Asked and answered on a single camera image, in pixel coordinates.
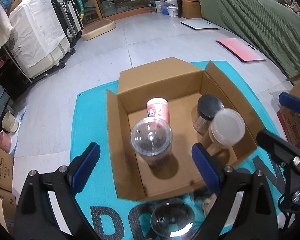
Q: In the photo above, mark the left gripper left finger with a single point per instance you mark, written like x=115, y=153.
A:
x=34, y=217

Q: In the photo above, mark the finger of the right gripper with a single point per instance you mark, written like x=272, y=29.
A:
x=280, y=150
x=290, y=102

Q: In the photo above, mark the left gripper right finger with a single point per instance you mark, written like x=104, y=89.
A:
x=256, y=218

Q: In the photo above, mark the clear jar white lid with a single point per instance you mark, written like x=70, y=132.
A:
x=225, y=130

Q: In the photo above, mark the clear dome-lid cup dark contents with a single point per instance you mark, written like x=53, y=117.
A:
x=172, y=218

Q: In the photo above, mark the clear cup blue label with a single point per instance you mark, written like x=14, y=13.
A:
x=151, y=138

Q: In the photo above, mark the clear jar with granola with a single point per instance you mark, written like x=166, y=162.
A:
x=204, y=200

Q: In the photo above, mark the open cardboard sorting box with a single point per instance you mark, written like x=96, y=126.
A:
x=181, y=84

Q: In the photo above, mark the large cardboard box right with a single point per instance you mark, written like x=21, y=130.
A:
x=290, y=120

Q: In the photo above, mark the cardboard boxes left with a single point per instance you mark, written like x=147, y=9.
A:
x=8, y=198

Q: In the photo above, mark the teal foam mat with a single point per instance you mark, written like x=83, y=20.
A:
x=116, y=218

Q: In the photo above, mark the pink board on floor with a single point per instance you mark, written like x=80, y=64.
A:
x=244, y=52

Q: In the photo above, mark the pink ceramic bowl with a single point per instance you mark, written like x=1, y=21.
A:
x=5, y=142

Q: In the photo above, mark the black lid jar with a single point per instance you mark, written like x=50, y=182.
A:
x=207, y=107

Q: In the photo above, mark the green covered sofa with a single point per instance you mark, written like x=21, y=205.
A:
x=269, y=26

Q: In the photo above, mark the beige ceramic bowl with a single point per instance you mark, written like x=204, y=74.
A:
x=10, y=123

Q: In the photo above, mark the white board on floor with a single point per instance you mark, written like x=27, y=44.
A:
x=199, y=24

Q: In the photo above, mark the pink paper cup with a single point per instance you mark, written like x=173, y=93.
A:
x=158, y=107

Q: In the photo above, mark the cardboard box under table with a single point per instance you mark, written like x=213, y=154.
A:
x=191, y=9

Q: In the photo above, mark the white plastic bucket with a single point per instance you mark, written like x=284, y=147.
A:
x=172, y=11

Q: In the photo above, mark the white covered appliance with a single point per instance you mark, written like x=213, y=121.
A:
x=37, y=41

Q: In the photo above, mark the plastic water bottle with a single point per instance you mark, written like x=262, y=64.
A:
x=152, y=6

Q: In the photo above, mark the black suitcases row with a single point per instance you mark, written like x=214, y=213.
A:
x=70, y=14

